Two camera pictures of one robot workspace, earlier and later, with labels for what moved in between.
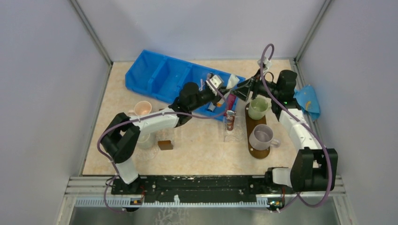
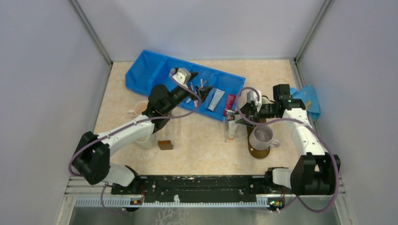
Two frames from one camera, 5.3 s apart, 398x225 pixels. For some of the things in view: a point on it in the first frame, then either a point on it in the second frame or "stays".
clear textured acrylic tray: x=238 y=134 stays
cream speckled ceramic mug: x=146 y=139 stays
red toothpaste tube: x=231 y=99 stays
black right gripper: x=242 y=91 → x=246 y=108
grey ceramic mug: x=262 y=138 stays
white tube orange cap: x=233 y=80 → x=232 y=126
